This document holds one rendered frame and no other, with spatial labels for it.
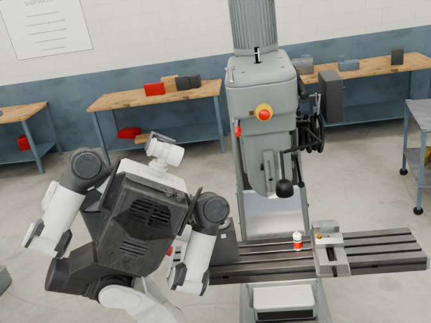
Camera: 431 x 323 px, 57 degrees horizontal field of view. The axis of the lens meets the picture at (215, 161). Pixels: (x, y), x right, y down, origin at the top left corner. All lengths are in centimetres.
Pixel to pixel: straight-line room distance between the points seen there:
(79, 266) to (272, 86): 88
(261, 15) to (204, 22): 411
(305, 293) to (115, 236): 106
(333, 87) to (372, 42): 424
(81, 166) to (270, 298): 113
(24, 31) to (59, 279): 549
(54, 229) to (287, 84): 90
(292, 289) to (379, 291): 133
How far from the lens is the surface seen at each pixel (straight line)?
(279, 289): 200
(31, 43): 662
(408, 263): 207
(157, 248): 124
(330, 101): 192
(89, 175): 123
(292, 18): 586
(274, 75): 142
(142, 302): 148
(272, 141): 163
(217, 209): 129
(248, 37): 177
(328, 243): 193
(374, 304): 315
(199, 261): 136
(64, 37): 639
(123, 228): 119
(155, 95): 553
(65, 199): 129
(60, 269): 141
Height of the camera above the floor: 222
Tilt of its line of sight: 25 degrees down
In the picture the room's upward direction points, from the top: 10 degrees counter-clockwise
